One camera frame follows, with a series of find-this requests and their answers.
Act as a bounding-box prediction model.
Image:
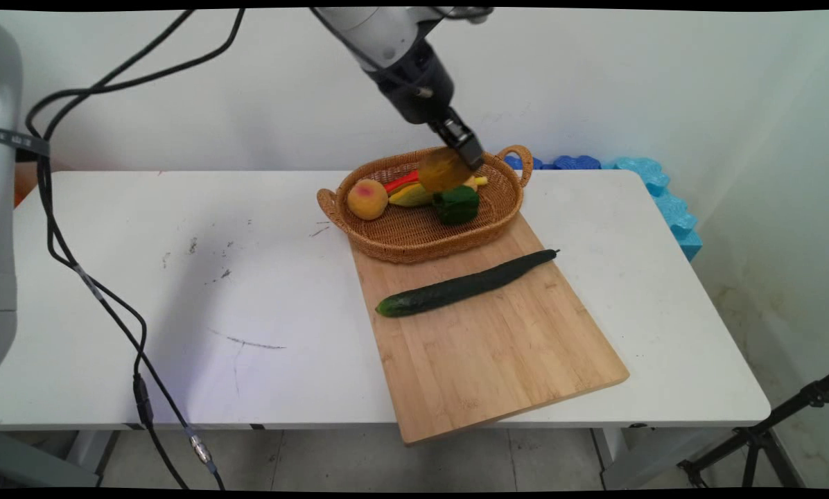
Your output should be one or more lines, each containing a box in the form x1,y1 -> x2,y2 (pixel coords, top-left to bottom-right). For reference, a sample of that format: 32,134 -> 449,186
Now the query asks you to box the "woven wicker basket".
317,144 -> 534,265

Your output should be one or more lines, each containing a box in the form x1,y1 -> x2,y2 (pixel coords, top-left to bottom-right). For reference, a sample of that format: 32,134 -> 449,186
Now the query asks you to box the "green toy pepper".
433,185 -> 481,225

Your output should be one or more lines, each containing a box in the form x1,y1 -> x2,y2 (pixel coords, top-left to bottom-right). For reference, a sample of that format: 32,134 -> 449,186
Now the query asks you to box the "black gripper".
369,40 -> 486,173

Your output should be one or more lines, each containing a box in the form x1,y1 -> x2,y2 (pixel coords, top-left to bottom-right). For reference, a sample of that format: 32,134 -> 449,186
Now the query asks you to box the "brownish yellow toy potato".
417,146 -> 475,194

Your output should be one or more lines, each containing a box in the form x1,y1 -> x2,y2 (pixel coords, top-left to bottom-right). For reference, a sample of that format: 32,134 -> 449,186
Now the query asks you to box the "dark green cucumber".
375,249 -> 560,319

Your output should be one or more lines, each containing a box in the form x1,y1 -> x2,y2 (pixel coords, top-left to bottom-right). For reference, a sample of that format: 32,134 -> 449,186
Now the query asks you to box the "grey table base frame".
0,430 -> 119,489

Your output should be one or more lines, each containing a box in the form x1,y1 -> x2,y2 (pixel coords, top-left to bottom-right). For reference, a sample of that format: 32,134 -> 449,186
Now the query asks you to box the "black tripod stand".
677,370 -> 829,490

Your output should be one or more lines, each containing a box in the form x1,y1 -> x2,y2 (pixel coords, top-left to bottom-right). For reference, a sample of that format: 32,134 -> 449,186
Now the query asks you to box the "toy peach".
347,178 -> 390,222

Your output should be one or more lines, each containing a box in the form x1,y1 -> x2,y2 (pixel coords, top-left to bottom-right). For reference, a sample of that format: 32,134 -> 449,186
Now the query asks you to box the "yellow toy vegetable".
388,175 -> 489,209

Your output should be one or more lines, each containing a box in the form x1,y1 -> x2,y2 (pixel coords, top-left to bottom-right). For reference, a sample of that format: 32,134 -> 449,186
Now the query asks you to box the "black velcro strap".
0,128 -> 52,161

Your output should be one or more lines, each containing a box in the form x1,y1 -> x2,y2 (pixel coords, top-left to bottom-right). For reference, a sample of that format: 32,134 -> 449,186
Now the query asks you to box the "bamboo cutting board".
351,211 -> 631,446

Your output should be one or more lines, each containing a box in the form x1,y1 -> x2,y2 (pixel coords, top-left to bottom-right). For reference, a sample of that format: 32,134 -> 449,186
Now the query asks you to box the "white table leg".
590,426 -> 672,490

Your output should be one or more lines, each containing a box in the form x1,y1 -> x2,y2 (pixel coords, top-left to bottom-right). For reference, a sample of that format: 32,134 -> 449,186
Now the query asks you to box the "light blue foam piece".
600,157 -> 704,262

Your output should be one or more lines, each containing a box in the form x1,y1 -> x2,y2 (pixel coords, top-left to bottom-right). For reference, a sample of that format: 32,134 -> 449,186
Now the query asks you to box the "black cable silver connector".
25,8 -> 247,490

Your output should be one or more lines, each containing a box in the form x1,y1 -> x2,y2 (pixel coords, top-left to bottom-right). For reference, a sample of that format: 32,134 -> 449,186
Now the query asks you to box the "red toy chili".
384,170 -> 421,194

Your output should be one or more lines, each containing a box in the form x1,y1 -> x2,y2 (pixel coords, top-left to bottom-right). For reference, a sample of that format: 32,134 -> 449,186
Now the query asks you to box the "dark blue foam piece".
503,153 -> 604,171

